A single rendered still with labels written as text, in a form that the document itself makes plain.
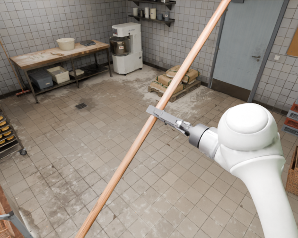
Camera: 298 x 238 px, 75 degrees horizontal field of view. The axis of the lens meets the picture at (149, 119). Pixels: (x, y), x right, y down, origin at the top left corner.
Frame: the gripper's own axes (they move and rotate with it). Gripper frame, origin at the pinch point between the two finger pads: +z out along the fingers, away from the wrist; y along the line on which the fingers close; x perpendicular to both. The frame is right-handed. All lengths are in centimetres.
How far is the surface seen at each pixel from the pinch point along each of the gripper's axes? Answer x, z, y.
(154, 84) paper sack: 95, 251, 306
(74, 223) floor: -148, 104, 129
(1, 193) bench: -142, 149, 58
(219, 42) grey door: 248, 166, 319
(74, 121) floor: -71, 291, 195
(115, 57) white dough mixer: 118, 409, 286
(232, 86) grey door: 188, 110, 386
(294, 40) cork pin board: 266, 26, 298
